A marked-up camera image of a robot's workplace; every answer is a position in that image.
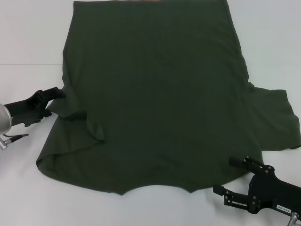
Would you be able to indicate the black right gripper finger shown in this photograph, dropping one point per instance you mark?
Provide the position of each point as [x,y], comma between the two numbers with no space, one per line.
[236,200]
[251,164]

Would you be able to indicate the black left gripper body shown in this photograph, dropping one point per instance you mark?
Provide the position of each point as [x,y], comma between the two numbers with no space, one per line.
[26,110]

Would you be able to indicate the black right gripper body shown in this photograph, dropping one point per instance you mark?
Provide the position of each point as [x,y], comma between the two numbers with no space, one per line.
[270,190]

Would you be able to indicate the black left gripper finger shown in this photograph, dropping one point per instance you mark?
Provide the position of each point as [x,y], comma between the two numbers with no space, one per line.
[54,93]

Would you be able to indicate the dark green t-shirt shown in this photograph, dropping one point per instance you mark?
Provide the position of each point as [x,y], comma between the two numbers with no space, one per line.
[160,94]

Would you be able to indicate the silver knurled plug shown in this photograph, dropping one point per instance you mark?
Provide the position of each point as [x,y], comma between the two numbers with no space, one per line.
[295,220]

